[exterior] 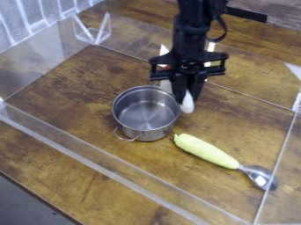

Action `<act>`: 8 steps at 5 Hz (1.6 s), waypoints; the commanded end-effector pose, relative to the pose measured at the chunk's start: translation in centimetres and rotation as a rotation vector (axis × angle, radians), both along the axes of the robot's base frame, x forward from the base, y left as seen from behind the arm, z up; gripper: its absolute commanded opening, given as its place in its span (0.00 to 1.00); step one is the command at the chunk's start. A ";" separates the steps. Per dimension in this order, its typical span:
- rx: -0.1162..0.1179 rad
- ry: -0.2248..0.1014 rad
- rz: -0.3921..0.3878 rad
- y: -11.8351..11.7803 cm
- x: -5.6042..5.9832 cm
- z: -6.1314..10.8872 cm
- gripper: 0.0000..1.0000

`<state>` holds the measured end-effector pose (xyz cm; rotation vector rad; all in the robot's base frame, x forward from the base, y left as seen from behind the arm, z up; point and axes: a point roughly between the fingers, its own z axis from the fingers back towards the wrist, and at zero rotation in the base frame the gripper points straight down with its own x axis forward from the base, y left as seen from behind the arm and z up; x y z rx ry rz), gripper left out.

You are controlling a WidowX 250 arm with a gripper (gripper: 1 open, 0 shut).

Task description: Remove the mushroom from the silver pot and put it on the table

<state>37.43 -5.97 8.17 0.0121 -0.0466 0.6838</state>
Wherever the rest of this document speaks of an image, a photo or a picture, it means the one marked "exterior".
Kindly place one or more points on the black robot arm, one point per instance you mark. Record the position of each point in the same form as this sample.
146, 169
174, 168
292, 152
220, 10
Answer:
197, 24

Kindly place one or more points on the silver metal pot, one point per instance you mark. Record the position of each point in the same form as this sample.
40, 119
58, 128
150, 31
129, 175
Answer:
146, 112

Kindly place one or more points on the white plush mushroom brown cap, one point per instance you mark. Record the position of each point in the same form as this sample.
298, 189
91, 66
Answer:
187, 106

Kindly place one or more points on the clear acrylic enclosure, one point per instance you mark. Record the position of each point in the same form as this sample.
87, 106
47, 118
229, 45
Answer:
105, 152

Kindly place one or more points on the black bar at background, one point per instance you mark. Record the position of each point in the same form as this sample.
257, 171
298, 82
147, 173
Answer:
246, 14

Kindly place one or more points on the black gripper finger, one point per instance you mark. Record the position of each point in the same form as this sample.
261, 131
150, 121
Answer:
195, 85
178, 87

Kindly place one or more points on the yellow handled metal spoon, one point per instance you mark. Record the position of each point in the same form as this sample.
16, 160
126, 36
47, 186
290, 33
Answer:
260, 175

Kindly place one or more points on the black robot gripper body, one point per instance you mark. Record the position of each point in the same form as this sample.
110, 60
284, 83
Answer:
167, 65

